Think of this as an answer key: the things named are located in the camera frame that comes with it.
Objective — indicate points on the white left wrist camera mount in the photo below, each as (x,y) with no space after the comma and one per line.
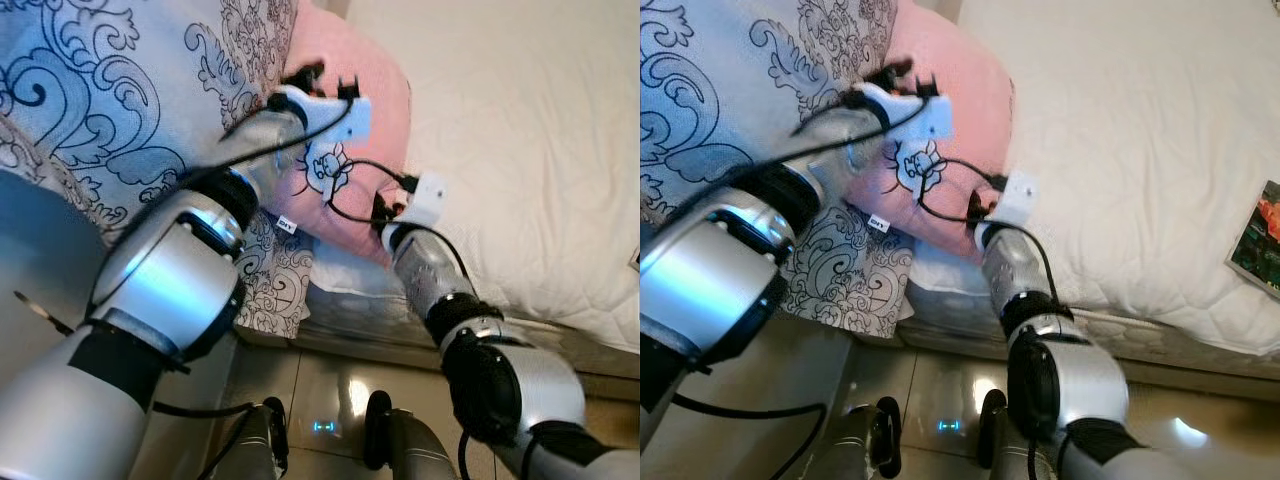
(335,115)
(925,115)

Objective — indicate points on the white quilted bed mattress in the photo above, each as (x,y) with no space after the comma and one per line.
(1120,150)
(520,150)

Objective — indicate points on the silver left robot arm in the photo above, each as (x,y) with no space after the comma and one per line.
(700,270)
(165,270)

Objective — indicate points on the grey robot leg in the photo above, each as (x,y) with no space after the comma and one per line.
(865,445)
(255,445)
(1010,440)
(405,445)

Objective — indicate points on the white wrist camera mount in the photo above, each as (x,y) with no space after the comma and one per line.
(925,115)
(335,115)
(427,200)
(1018,198)

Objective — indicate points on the grey robot left leg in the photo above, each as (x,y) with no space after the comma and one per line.
(865,445)
(255,445)

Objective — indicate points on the pink pillow with cartoon print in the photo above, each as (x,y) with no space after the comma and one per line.
(355,60)
(960,60)

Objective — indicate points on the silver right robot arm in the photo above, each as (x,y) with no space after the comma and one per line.
(1075,385)
(500,385)

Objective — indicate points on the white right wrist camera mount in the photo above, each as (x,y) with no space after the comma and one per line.
(427,200)
(1018,198)

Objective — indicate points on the dark red covered book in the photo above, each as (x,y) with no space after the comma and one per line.
(1258,240)

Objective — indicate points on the grey robot right leg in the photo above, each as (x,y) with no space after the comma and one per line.
(1010,440)
(405,445)

